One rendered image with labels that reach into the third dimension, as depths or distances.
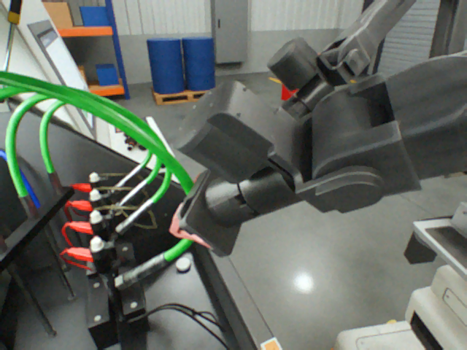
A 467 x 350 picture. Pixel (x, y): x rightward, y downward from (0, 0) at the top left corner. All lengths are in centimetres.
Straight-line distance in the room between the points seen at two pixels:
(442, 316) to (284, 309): 100
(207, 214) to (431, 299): 77
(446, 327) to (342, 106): 78
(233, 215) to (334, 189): 12
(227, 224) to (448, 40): 64
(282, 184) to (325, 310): 162
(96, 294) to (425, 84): 63
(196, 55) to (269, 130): 506
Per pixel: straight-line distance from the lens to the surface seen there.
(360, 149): 19
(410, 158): 20
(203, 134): 20
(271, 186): 24
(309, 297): 185
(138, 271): 44
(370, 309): 192
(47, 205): 74
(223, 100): 20
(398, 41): 772
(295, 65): 48
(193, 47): 525
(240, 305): 63
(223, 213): 28
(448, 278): 92
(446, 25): 81
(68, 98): 32
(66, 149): 80
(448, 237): 79
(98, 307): 65
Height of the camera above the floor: 148
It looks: 30 degrees down
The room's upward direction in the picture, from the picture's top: straight up
